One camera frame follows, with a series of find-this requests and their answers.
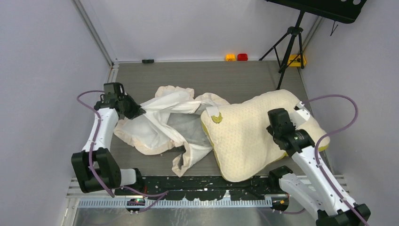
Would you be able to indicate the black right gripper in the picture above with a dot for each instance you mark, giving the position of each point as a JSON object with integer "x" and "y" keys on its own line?
{"x": 270, "y": 129}

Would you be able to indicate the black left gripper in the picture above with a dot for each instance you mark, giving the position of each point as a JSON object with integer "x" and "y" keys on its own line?
{"x": 136, "y": 111}

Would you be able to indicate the grey pillowcase with cream frill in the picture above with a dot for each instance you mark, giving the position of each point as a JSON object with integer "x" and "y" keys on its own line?
{"x": 172, "y": 119}

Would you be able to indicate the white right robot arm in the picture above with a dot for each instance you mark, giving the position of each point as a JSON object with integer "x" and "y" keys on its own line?
{"x": 327, "y": 202}

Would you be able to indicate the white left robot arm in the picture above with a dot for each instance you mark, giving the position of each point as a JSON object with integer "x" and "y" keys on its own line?
{"x": 94, "y": 166}

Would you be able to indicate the red block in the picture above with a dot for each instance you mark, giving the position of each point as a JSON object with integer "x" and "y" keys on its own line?
{"x": 242, "y": 57}

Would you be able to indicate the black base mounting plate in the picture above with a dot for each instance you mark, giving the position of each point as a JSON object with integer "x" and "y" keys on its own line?
{"x": 206, "y": 188}

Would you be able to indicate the orange block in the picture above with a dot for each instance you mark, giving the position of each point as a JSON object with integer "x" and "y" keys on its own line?
{"x": 230, "y": 57}

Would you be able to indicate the black music stand tripod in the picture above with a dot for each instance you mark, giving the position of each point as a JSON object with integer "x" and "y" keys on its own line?
{"x": 342, "y": 11}

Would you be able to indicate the small black wall bracket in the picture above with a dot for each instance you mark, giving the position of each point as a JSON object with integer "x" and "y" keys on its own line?
{"x": 148, "y": 61}

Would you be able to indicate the yellow corner bracket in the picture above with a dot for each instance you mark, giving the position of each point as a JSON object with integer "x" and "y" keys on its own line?
{"x": 297, "y": 61}

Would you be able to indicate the aluminium frame rail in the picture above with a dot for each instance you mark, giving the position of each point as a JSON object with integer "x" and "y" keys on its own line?
{"x": 127, "y": 208}

